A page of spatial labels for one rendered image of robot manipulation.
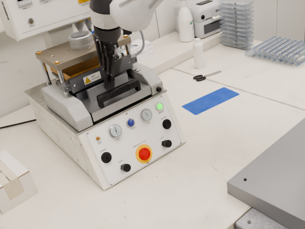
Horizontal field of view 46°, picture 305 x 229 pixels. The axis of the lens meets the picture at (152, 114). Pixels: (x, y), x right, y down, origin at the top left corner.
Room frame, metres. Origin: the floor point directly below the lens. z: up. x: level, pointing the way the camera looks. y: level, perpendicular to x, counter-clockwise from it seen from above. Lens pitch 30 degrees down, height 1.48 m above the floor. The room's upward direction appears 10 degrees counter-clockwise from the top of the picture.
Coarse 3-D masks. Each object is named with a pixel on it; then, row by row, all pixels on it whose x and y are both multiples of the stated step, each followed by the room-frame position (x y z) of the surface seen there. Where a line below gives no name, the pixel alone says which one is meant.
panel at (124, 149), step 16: (160, 96) 1.07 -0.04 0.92; (128, 112) 1.00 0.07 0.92; (160, 112) 1.04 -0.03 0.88; (96, 128) 0.94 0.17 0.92; (128, 128) 0.98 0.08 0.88; (144, 128) 0.99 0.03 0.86; (160, 128) 1.01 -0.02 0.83; (176, 128) 1.03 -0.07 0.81; (96, 144) 0.91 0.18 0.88; (112, 144) 0.93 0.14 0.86; (128, 144) 0.95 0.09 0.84; (144, 144) 0.96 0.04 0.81; (160, 144) 0.98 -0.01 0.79; (176, 144) 1.00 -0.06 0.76; (112, 160) 0.90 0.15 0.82; (128, 160) 0.92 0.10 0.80; (144, 160) 0.93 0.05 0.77; (112, 176) 0.88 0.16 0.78
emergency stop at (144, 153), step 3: (141, 150) 0.94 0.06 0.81; (144, 150) 0.95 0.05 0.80; (147, 150) 0.95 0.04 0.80; (141, 153) 0.94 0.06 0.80; (144, 153) 0.94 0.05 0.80; (147, 153) 0.94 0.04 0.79; (150, 153) 0.95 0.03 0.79; (141, 156) 0.93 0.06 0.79; (144, 156) 0.93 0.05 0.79; (147, 156) 0.94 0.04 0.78; (144, 159) 0.93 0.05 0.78
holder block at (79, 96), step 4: (124, 72) 1.15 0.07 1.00; (116, 76) 1.13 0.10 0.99; (56, 80) 1.19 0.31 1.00; (56, 84) 1.18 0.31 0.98; (96, 84) 1.09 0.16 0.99; (88, 88) 1.07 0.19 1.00; (76, 92) 1.06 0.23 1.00; (80, 92) 1.06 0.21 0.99; (84, 92) 1.06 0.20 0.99; (76, 96) 1.05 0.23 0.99; (80, 96) 1.05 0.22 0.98; (84, 96) 1.06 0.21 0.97
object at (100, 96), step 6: (126, 84) 1.02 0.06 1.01; (132, 84) 1.03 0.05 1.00; (138, 84) 1.04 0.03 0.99; (108, 90) 1.00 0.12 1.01; (114, 90) 1.00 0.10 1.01; (120, 90) 1.00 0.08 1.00; (126, 90) 1.02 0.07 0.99; (138, 90) 1.04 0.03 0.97; (102, 96) 0.97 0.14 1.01; (108, 96) 0.98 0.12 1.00; (114, 96) 0.99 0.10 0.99; (102, 102) 0.97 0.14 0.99
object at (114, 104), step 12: (120, 84) 1.09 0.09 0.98; (144, 84) 1.08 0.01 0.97; (96, 96) 1.04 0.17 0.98; (120, 96) 1.02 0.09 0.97; (132, 96) 1.02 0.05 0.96; (144, 96) 1.05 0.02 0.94; (96, 108) 0.97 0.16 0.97; (108, 108) 0.98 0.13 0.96; (120, 108) 1.00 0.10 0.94; (96, 120) 0.95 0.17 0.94
